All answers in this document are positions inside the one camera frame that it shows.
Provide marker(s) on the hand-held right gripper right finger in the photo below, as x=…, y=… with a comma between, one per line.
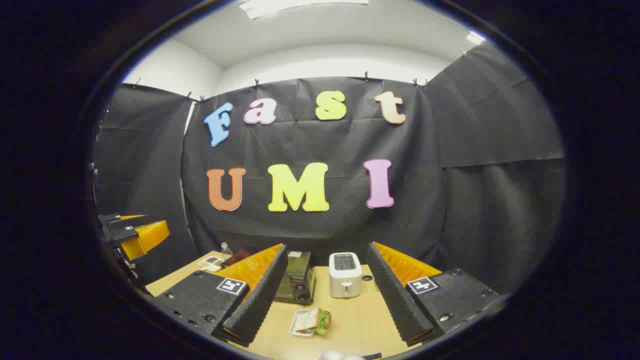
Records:
x=395, y=300

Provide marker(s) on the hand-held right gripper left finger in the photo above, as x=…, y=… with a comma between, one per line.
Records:
x=260, y=300

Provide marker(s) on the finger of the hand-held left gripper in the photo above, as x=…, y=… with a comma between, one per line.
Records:
x=122, y=222
x=147, y=237

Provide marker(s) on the black electric oven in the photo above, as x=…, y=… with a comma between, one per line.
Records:
x=297, y=282

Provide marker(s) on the small white rectangular tray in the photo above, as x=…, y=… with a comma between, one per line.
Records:
x=295, y=330

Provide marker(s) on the white toaster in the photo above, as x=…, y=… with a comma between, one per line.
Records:
x=345, y=275

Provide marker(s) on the clear plastic water bottle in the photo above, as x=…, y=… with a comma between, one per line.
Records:
x=226, y=251

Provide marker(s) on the white divided snack plate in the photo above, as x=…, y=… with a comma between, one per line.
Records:
x=210, y=263

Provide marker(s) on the black backdrop cloth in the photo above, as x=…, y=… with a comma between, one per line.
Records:
x=310, y=225

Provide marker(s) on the row of small cloth clips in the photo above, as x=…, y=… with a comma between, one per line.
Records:
x=366, y=76

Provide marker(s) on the ceiling light panel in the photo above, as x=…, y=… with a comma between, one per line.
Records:
x=475, y=37

